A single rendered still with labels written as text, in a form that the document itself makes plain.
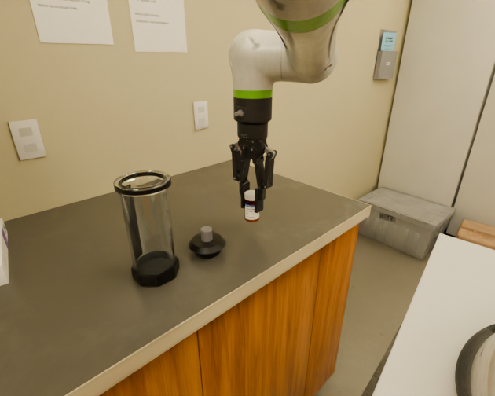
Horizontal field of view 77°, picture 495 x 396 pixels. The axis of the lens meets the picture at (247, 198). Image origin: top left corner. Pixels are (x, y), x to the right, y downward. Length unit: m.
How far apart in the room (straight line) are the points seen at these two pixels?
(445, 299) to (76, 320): 0.60
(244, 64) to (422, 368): 0.60
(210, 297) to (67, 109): 0.77
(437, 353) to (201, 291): 0.43
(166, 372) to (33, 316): 0.28
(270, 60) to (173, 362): 0.65
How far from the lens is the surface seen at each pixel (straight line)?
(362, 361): 1.85
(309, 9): 0.37
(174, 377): 0.76
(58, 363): 0.64
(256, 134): 0.75
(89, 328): 0.67
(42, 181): 1.19
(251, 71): 0.72
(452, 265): 0.49
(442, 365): 0.47
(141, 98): 1.25
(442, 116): 2.80
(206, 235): 0.76
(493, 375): 0.24
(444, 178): 2.88
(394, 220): 2.64
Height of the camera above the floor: 1.38
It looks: 24 degrees down
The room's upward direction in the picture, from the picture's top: straight up
